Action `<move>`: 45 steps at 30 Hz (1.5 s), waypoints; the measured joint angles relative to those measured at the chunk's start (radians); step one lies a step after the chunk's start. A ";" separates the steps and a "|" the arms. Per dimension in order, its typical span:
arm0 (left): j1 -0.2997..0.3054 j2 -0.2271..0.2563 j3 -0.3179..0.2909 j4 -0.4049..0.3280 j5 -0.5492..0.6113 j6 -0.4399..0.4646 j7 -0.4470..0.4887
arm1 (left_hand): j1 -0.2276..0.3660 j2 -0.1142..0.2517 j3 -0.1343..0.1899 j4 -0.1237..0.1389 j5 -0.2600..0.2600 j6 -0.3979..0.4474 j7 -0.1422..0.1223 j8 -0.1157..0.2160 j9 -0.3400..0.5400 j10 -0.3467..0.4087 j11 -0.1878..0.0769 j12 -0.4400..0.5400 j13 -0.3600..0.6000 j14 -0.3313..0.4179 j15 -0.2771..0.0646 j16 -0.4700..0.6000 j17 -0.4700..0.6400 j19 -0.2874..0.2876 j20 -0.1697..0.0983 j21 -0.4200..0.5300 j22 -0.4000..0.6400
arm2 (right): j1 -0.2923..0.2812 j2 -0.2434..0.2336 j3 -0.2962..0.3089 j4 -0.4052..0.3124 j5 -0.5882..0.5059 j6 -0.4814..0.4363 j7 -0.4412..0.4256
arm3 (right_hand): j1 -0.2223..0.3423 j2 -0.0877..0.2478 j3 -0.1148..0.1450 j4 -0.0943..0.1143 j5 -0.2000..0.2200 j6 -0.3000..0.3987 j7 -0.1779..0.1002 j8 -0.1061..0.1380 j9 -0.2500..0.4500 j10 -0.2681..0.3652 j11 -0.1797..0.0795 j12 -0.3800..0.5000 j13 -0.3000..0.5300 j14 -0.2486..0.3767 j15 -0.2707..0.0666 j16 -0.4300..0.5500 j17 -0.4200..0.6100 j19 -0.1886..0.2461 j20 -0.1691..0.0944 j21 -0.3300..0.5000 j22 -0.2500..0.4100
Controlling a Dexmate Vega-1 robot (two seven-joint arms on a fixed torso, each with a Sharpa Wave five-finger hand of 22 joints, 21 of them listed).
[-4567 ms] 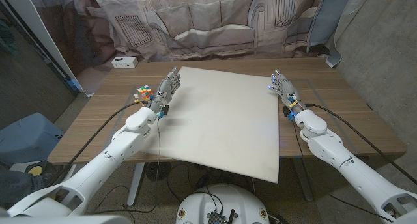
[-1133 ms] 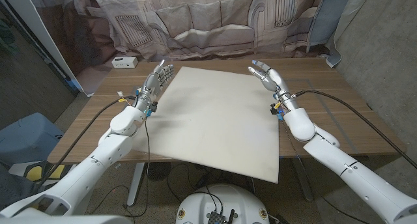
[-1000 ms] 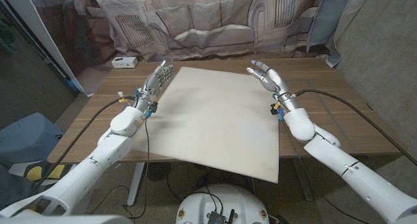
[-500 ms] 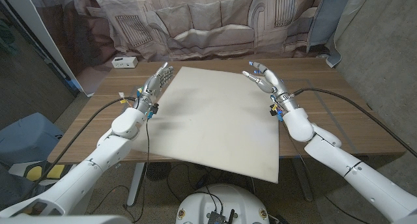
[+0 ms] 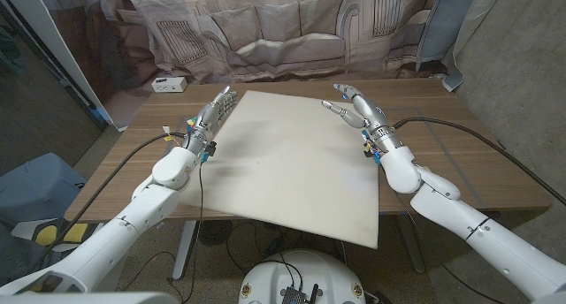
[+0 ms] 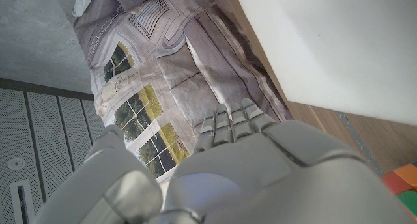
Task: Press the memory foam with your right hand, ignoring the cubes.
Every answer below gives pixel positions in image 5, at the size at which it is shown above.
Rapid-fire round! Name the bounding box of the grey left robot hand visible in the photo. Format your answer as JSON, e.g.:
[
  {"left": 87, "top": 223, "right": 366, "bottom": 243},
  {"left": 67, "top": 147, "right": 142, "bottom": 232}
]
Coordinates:
[{"left": 184, "top": 86, "right": 238, "bottom": 158}]

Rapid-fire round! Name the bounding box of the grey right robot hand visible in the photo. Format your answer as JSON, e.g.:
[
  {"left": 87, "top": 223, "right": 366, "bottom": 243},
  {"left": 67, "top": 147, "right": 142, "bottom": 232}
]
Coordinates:
[{"left": 321, "top": 83, "right": 404, "bottom": 158}]

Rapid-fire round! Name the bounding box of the white memory foam sheet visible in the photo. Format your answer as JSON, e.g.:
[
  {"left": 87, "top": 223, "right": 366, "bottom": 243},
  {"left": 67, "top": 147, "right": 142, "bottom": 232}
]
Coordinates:
[{"left": 179, "top": 89, "right": 380, "bottom": 249}]

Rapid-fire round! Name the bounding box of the white power socket box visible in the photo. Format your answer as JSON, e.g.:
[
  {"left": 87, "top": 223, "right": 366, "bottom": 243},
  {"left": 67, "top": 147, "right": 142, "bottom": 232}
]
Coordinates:
[{"left": 150, "top": 76, "right": 188, "bottom": 94}]

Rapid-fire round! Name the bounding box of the printed living room backdrop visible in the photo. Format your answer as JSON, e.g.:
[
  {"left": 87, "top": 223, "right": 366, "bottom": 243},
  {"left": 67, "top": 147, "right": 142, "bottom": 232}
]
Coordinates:
[{"left": 34, "top": 0, "right": 481, "bottom": 132}]

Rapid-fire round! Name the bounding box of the round black floor fan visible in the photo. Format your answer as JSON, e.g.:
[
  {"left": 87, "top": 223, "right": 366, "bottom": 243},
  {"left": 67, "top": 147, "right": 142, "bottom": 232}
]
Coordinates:
[{"left": 197, "top": 219, "right": 233, "bottom": 247}]

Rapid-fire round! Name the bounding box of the white table leg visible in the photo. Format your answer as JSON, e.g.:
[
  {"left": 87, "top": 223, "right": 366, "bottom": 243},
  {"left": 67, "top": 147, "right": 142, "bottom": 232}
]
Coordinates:
[{"left": 171, "top": 219, "right": 198, "bottom": 281}]

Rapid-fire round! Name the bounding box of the white cloth sheet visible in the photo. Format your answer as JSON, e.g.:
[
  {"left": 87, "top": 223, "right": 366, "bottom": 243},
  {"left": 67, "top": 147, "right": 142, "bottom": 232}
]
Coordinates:
[{"left": 441, "top": 0, "right": 508, "bottom": 93}]

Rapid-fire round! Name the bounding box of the grey table leg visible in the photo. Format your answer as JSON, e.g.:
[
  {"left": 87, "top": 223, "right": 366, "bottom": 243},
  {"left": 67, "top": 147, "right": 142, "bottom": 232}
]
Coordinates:
[{"left": 395, "top": 214, "right": 426, "bottom": 274}]

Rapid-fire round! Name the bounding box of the black power adapter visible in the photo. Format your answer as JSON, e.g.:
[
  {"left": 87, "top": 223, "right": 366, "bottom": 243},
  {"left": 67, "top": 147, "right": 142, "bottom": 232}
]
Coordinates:
[{"left": 264, "top": 235, "right": 287, "bottom": 257}]

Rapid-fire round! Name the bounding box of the white partition panel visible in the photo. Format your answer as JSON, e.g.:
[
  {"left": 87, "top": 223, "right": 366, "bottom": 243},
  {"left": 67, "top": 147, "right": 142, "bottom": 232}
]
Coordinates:
[{"left": 0, "top": 0, "right": 127, "bottom": 132}]

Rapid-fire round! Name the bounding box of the white robot torso base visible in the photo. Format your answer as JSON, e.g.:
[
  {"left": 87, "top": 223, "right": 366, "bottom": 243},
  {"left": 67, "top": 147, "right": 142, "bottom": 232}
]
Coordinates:
[{"left": 238, "top": 249, "right": 367, "bottom": 304}]

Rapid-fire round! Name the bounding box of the yellow floor object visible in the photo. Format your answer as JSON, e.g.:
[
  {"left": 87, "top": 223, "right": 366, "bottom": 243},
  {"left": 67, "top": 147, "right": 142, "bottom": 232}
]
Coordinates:
[{"left": 34, "top": 223, "right": 89, "bottom": 247}]

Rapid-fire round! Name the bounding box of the blue grey plastic bin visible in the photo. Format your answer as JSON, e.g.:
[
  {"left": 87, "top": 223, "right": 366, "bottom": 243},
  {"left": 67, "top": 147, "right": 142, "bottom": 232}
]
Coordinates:
[{"left": 0, "top": 152, "right": 87, "bottom": 228}]

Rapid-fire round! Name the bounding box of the black device with antenna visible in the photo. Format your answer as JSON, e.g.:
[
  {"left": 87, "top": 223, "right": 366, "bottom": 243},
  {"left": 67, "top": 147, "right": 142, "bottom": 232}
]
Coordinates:
[{"left": 280, "top": 284, "right": 320, "bottom": 304}]

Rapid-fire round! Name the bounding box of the dark blue fabric heap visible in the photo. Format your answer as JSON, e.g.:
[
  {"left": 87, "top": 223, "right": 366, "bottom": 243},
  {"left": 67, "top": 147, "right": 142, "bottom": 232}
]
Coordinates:
[{"left": 0, "top": 224, "right": 67, "bottom": 283}]

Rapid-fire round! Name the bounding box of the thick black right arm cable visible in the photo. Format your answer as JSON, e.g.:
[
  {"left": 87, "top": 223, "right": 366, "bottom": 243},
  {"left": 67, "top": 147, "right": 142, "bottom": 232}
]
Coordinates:
[{"left": 393, "top": 117, "right": 566, "bottom": 207}]

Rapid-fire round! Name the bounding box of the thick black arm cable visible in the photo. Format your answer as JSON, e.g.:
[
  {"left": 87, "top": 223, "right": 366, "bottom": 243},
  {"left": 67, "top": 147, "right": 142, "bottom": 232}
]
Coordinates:
[
  {"left": 42, "top": 132, "right": 187, "bottom": 256},
  {"left": 393, "top": 117, "right": 566, "bottom": 207}
]

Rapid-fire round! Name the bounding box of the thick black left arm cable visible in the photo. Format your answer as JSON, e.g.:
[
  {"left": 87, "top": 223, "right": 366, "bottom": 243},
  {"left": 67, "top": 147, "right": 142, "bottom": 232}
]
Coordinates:
[{"left": 42, "top": 132, "right": 187, "bottom": 256}]

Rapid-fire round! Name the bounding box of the thin black left wrist cable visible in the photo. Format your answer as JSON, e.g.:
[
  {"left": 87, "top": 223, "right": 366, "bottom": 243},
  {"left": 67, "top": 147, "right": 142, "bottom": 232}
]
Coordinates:
[{"left": 180, "top": 160, "right": 205, "bottom": 304}]

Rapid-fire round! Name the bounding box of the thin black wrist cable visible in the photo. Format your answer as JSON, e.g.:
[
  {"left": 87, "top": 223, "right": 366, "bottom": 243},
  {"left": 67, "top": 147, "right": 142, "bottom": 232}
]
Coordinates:
[
  {"left": 382, "top": 162, "right": 508, "bottom": 304},
  {"left": 180, "top": 160, "right": 205, "bottom": 304}
]

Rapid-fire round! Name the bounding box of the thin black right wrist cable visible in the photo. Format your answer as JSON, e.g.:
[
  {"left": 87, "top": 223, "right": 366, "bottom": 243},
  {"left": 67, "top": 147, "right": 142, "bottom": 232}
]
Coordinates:
[{"left": 382, "top": 162, "right": 508, "bottom": 304}]

